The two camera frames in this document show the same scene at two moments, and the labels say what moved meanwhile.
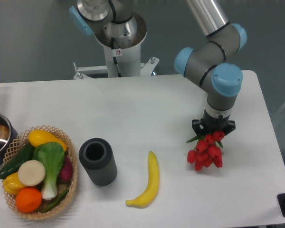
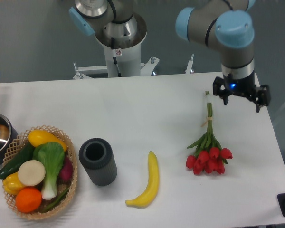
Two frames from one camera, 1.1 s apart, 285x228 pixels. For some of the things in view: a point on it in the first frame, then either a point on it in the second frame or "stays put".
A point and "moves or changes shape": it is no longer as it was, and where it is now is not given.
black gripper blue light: [210, 124] → [246, 87]
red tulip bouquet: [207, 150] moves or changes shape
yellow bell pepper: [11, 184] stays put
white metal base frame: [82, 72] stays put
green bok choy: [50, 156] stays put
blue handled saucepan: [3, 133] stays put
